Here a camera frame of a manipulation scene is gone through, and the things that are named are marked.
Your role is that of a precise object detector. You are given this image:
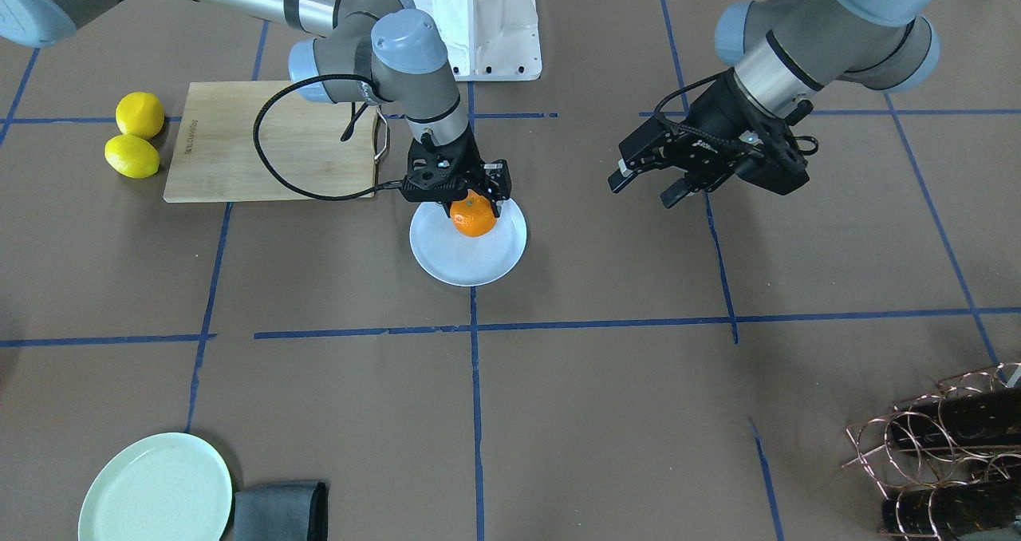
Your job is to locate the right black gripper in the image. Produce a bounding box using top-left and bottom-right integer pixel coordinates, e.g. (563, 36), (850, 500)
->
(399, 126), (513, 219)

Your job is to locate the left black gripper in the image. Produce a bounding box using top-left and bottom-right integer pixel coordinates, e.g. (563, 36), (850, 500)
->
(607, 69), (819, 209)

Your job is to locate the orange fruit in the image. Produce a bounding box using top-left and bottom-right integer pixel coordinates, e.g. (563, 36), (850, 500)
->
(449, 191), (497, 238)

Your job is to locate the light blue plate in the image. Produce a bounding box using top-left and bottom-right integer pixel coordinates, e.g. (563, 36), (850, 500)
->
(409, 199), (528, 286)

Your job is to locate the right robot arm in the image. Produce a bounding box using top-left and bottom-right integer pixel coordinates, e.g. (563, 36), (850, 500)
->
(2, 0), (511, 217)

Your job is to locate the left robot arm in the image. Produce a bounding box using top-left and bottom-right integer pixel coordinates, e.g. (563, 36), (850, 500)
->
(607, 0), (941, 209)

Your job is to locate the light green plate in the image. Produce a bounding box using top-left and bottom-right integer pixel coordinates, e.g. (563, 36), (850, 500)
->
(77, 432), (233, 540)

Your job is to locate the bamboo cutting board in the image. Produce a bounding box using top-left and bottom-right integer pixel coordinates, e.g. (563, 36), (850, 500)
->
(164, 81), (389, 203)

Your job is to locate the lower yellow lemon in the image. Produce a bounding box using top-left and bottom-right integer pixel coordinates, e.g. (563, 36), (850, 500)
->
(114, 91), (165, 140)

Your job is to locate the yellow lemon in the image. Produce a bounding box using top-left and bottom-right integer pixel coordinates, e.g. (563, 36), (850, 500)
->
(114, 91), (165, 140)
(104, 134), (160, 179)

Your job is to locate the upper yellow lemon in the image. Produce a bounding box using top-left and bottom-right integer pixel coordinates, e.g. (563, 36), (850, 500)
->
(104, 134), (160, 179)

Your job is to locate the grey folded cloth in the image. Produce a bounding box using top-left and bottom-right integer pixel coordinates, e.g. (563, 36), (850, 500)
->
(233, 480), (329, 540)

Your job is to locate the dark green wine bottle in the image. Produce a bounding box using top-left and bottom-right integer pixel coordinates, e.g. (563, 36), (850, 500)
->
(889, 387), (1020, 450)

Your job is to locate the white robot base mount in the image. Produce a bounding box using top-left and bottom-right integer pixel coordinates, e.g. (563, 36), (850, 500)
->
(414, 0), (543, 82)

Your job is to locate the copper wire bottle rack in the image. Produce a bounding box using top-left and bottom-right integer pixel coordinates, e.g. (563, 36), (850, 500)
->
(846, 363), (1020, 540)

